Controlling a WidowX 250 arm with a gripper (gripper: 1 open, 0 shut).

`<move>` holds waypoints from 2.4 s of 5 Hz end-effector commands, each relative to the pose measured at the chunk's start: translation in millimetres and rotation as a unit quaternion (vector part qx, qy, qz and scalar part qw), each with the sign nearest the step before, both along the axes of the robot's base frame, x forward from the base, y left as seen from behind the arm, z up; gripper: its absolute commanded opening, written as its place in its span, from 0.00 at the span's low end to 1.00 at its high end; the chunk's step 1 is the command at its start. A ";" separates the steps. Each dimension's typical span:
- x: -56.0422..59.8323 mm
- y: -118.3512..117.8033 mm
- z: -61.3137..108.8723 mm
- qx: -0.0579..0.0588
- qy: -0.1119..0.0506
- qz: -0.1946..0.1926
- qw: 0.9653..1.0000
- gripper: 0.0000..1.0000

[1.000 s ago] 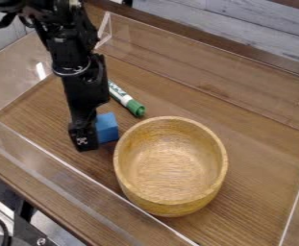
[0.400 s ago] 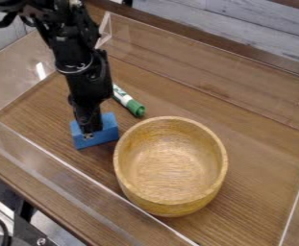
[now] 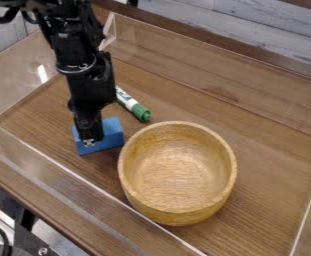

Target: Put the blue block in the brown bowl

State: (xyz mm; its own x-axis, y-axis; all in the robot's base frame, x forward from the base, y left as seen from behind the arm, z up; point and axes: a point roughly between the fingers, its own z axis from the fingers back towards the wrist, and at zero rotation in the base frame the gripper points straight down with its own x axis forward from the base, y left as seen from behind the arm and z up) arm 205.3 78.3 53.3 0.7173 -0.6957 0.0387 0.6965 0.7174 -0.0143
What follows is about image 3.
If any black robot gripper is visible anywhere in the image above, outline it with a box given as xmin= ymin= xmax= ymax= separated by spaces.
xmin=56 ymin=51 xmax=115 ymax=147

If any blue foam block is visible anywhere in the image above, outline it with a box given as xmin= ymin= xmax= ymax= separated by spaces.
xmin=71 ymin=117 xmax=124 ymax=155

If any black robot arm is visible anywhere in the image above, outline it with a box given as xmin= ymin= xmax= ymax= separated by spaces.
xmin=0 ymin=0 xmax=116 ymax=146

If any brown wooden bowl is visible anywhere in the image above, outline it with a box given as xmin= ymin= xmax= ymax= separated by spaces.
xmin=117 ymin=121 xmax=238 ymax=226

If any green white marker pen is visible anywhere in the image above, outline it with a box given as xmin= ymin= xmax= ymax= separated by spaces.
xmin=116 ymin=87 xmax=151 ymax=122

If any clear acrylic tray wall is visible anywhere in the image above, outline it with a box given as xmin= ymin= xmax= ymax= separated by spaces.
xmin=0 ymin=17 xmax=311 ymax=256

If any black metal table frame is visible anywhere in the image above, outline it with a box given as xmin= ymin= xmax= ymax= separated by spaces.
xmin=0 ymin=188 xmax=60 ymax=256

